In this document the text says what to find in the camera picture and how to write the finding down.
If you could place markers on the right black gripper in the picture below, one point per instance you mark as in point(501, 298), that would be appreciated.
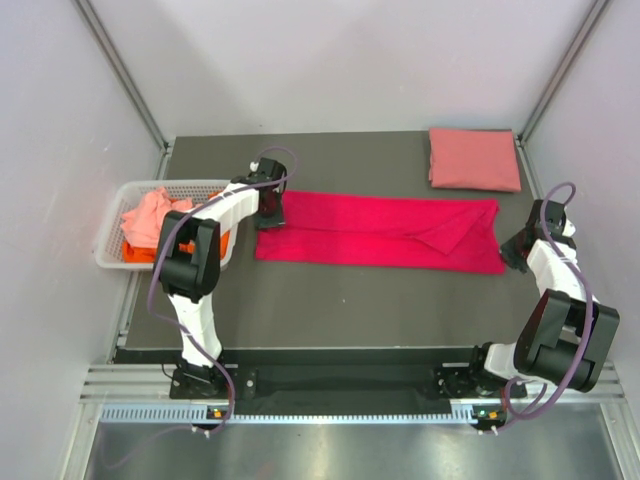
point(510, 257)

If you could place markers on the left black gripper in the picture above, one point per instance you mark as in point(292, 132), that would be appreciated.
point(276, 219)

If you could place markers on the magenta t shirt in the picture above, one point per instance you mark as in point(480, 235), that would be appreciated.
point(338, 229)

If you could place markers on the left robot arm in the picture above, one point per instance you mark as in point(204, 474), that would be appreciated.
point(195, 246)

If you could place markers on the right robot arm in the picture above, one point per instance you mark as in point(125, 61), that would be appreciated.
point(545, 248)

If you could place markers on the folded salmon pink t shirt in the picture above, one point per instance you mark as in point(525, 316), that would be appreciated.
point(473, 159)

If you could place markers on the light pink t shirt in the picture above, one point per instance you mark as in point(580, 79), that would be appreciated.
point(147, 220)

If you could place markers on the white plastic basket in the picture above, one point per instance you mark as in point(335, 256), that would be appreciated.
point(108, 252)

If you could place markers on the orange t shirt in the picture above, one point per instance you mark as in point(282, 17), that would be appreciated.
point(140, 252)

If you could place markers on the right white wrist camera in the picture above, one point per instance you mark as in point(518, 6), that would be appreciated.
point(569, 229)

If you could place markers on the left aluminium frame rail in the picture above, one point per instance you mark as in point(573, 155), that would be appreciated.
point(95, 25)

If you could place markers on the aluminium frame rail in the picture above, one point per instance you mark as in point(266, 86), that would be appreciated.
point(588, 24)
point(95, 25)

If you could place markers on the slotted cable duct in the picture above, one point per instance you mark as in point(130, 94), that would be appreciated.
point(458, 414)

